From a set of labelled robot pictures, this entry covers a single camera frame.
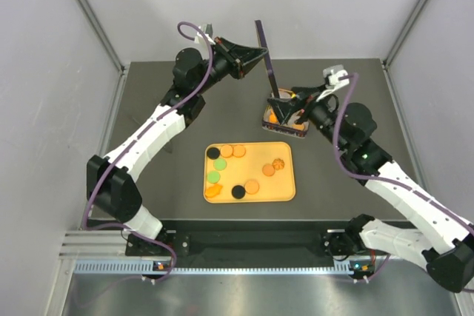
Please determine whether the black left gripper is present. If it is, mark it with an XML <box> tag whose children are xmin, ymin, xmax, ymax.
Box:
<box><xmin>194</xmin><ymin>36</ymin><xmax>268</xmax><ymax>95</ymax></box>

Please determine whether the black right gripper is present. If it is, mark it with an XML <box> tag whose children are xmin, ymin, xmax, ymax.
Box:
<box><xmin>267</xmin><ymin>84</ymin><xmax>347</xmax><ymax>152</ymax></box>

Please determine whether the square cookie tin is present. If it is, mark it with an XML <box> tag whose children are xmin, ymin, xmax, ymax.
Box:
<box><xmin>261</xmin><ymin>104</ymin><xmax>310</xmax><ymax>138</ymax></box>

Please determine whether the gold tin lid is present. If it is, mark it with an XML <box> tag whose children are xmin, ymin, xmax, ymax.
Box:
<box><xmin>255</xmin><ymin>20</ymin><xmax>280</xmax><ymax>98</ymax></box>

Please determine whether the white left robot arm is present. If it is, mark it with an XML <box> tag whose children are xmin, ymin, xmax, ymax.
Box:
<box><xmin>86</xmin><ymin>37</ymin><xmax>268</xmax><ymax>255</ymax></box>

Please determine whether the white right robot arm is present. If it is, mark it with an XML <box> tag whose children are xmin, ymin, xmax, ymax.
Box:
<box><xmin>267</xmin><ymin>87</ymin><xmax>473</xmax><ymax>293</ymax></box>

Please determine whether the orange swirl cookie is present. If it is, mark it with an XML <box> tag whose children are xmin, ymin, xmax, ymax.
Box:
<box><xmin>273</xmin><ymin>158</ymin><xmax>285</xmax><ymax>170</ymax></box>

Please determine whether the tan plain round cookie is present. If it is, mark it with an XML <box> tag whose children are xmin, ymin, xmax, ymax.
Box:
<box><xmin>262</xmin><ymin>164</ymin><xmax>276</xmax><ymax>177</ymax></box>

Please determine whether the orange scalloped cookie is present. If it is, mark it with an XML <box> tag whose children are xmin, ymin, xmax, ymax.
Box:
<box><xmin>233</xmin><ymin>144</ymin><xmax>246</xmax><ymax>158</ymax></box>

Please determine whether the orange round cookie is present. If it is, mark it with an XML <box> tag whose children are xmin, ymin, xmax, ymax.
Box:
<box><xmin>220</xmin><ymin>144</ymin><xmax>233</xmax><ymax>158</ymax></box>

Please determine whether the yellow serving tray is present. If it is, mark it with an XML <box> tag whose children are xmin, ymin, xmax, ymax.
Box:
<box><xmin>203</xmin><ymin>141</ymin><xmax>296</xmax><ymax>204</ymax></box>

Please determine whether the tan dotted round cookie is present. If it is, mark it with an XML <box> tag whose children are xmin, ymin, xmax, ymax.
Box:
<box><xmin>244</xmin><ymin>180</ymin><xmax>260</xmax><ymax>195</ymax></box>

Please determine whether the black sandwich cookie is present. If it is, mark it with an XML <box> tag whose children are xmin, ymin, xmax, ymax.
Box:
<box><xmin>206</xmin><ymin>147</ymin><xmax>220</xmax><ymax>160</ymax></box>
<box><xmin>231</xmin><ymin>185</ymin><xmax>246</xmax><ymax>200</ymax></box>

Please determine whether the green cookie upper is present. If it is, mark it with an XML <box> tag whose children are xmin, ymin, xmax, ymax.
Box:
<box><xmin>213</xmin><ymin>158</ymin><xmax>227</xmax><ymax>171</ymax></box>

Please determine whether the green cookie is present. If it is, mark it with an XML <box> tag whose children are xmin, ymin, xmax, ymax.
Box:
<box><xmin>206</xmin><ymin>170</ymin><xmax>221</xmax><ymax>184</ymax></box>
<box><xmin>213</xmin><ymin>158</ymin><xmax>227</xmax><ymax>171</ymax></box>

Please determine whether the green cookie lower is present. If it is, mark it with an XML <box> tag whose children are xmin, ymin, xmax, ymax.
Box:
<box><xmin>206</xmin><ymin>170</ymin><xmax>221</xmax><ymax>184</ymax></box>

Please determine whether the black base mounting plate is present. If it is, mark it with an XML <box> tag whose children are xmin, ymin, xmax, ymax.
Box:
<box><xmin>125</xmin><ymin>219</ymin><xmax>371</xmax><ymax>269</ymax></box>

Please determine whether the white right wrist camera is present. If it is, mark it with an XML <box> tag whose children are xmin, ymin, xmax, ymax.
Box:
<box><xmin>317</xmin><ymin>64</ymin><xmax>350</xmax><ymax>101</ymax></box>

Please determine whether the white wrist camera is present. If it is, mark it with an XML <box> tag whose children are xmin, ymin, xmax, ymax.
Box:
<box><xmin>194</xmin><ymin>23</ymin><xmax>215</xmax><ymax>46</ymax></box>
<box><xmin>317</xmin><ymin>64</ymin><xmax>350</xmax><ymax>101</ymax></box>

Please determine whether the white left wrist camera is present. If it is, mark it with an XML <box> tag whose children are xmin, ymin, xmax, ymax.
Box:
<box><xmin>194</xmin><ymin>23</ymin><xmax>215</xmax><ymax>46</ymax></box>

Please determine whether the slotted cable duct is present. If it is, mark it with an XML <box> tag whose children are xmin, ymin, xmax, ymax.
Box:
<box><xmin>73</xmin><ymin>260</ymin><xmax>353</xmax><ymax>275</ymax></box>

